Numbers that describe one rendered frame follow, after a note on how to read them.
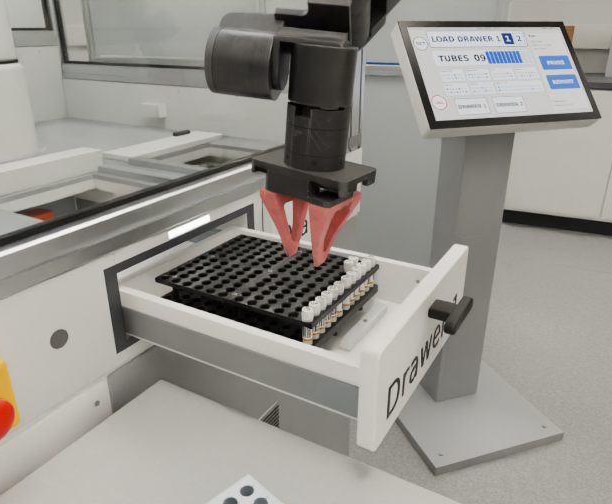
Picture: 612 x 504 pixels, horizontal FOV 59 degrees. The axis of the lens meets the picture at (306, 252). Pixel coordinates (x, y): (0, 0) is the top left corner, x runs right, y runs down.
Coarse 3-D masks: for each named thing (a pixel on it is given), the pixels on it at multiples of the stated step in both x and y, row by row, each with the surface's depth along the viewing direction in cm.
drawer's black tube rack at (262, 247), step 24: (240, 240) 79; (264, 240) 78; (192, 264) 70; (216, 264) 70; (240, 264) 70; (264, 264) 70; (288, 264) 70; (312, 264) 70; (336, 264) 71; (192, 288) 63; (216, 288) 63; (240, 288) 63; (264, 288) 63; (288, 288) 64; (312, 288) 63; (216, 312) 64; (240, 312) 64; (264, 312) 59; (288, 312) 58; (288, 336) 59
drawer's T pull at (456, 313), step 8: (464, 296) 59; (432, 304) 58; (440, 304) 57; (448, 304) 57; (456, 304) 58; (464, 304) 57; (472, 304) 59; (432, 312) 57; (440, 312) 56; (448, 312) 56; (456, 312) 56; (464, 312) 56; (440, 320) 57; (448, 320) 54; (456, 320) 54; (448, 328) 54; (456, 328) 54
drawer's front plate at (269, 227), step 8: (264, 208) 87; (288, 208) 91; (264, 216) 87; (288, 216) 91; (264, 224) 88; (272, 224) 87; (288, 224) 92; (304, 224) 97; (272, 232) 88; (304, 240) 98
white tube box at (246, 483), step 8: (240, 480) 50; (248, 480) 50; (232, 488) 49; (240, 488) 49; (248, 488) 49; (256, 488) 49; (264, 488) 49; (216, 496) 48; (224, 496) 48; (232, 496) 48; (240, 496) 48; (248, 496) 48; (256, 496) 48; (264, 496) 48; (272, 496) 48
